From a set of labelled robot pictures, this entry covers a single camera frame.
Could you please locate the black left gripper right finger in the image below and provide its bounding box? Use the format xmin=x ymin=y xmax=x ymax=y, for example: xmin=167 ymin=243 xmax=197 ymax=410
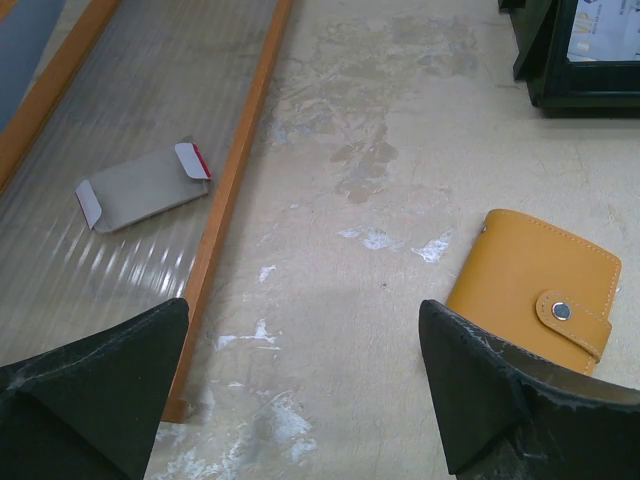
xmin=419 ymin=300 xmax=639 ymax=479

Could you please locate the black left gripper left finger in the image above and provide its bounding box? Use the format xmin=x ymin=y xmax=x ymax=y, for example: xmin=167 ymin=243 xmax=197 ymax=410
xmin=1 ymin=298 xmax=189 ymax=479

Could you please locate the yellow leather card holder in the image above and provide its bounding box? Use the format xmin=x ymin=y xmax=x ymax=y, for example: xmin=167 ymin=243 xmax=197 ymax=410
xmin=446 ymin=209 xmax=621 ymax=375

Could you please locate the grey cardboard envelope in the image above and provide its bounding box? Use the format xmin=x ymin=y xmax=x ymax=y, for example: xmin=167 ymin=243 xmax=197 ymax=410
xmin=75 ymin=142 xmax=211 ymax=233

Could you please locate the orange wooden tiered rack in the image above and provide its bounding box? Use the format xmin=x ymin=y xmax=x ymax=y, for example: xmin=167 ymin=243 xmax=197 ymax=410
xmin=1 ymin=1 xmax=292 ymax=423

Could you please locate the black three-compartment organizer box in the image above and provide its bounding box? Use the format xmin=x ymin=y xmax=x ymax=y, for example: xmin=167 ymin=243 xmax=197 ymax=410
xmin=498 ymin=0 xmax=639 ymax=111

